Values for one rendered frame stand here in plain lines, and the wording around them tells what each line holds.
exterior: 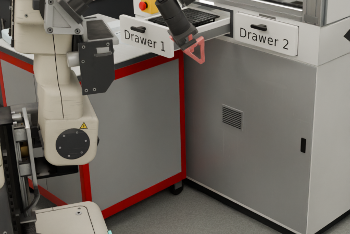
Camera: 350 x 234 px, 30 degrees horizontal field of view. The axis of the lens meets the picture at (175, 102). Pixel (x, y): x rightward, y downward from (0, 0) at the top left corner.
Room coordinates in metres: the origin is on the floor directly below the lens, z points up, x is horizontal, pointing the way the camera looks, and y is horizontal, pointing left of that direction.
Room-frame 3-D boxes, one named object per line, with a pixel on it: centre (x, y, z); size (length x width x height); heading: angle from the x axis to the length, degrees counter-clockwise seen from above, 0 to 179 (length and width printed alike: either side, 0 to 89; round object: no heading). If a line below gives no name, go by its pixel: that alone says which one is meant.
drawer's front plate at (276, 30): (2.34, -0.35, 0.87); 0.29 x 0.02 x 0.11; 42
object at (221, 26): (2.50, -0.05, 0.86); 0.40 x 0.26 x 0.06; 132
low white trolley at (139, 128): (2.67, 0.37, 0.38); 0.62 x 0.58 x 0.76; 42
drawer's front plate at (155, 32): (2.36, 0.10, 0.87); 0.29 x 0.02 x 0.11; 42
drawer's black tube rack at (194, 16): (2.50, -0.05, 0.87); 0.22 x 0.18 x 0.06; 132
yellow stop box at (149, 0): (2.81, 0.10, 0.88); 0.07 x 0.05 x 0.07; 42
